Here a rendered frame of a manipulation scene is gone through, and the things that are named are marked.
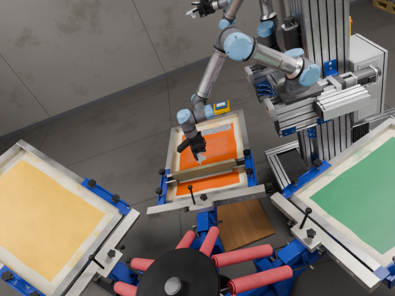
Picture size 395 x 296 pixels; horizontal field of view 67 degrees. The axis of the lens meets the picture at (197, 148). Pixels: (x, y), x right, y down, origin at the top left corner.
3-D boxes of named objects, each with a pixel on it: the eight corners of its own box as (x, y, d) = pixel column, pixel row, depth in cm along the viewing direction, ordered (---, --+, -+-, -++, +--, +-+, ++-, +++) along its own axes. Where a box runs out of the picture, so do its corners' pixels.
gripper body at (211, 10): (199, 17, 221) (214, 14, 216) (195, 6, 215) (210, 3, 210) (201, 12, 225) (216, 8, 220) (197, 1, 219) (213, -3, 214)
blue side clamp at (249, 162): (245, 158, 192) (243, 150, 188) (253, 156, 191) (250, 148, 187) (250, 194, 170) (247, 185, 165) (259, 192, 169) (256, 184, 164)
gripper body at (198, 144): (206, 152, 169) (200, 136, 161) (192, 155, 171) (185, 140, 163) (206, 144, 174) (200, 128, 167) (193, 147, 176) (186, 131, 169)
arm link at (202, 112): (208, 97, 162) (189, 105, 162) (212, 107, 153) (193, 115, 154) (211, 109, 167) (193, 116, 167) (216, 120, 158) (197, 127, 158)
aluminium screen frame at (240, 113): (173, 131, 241) (171, 127, 238) (244, 113, 227) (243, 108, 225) (161, 210, 181) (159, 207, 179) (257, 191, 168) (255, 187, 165)
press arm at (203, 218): (200, 209, 167) (197, 204, 164) (210, 208, 165) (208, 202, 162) (200, 236, 154) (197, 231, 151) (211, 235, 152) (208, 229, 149)
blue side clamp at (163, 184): (166, 175, 205) (162, 169, 201) (173, 174, 204) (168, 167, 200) (161, 211, 183) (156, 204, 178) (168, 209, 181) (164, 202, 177)
